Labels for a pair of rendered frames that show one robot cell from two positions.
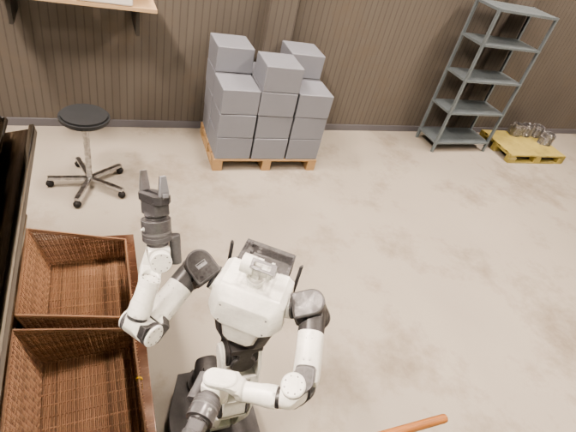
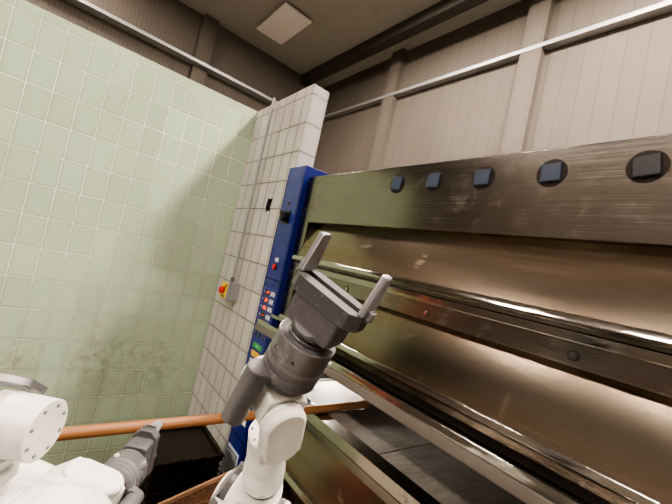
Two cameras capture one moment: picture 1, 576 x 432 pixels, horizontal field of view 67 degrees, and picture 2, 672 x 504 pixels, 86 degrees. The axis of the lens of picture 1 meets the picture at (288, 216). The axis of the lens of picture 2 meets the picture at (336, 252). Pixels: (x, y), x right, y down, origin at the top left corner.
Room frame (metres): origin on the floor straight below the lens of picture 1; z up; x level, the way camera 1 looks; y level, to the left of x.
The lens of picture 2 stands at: (1.49, 0.32, 1.73)
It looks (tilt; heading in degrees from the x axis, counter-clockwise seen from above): 2 degrees up; 171
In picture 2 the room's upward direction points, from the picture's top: 12 degrees clockwise
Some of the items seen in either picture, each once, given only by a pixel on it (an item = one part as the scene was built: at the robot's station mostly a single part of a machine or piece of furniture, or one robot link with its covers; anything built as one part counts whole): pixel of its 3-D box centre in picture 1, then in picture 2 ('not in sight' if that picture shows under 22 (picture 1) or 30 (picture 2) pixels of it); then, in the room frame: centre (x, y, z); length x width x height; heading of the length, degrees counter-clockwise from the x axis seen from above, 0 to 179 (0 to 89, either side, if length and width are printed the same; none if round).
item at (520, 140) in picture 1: (524, 141); not in sight; (6.23, -3.03, 0.15); 1.08 x 0.75 x 0.31; 120
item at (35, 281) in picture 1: (79, 281); not in sight; (1.36, 0.91, 0.72); 0.56 x 0.49 x 0.28; 29
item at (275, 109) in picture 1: (265, 105); not in sight; (4.22, 0.53, 0.56); 1.12 x 0.75 x 1.11; 118
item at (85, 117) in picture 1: (83, 152); not in sight; (2.90, 1.77, 0.35); 0.65 x 0.62 x 0.69; 28
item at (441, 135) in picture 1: (480, 82); not in sight; (5.79, -1.91, 0.90); 0.94 x 0.41 x 1.81; 120
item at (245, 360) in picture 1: (236, 332); not in sight; (1.11, 0.08, 1.00); 0.28 x 0.13 x 0.18; 29
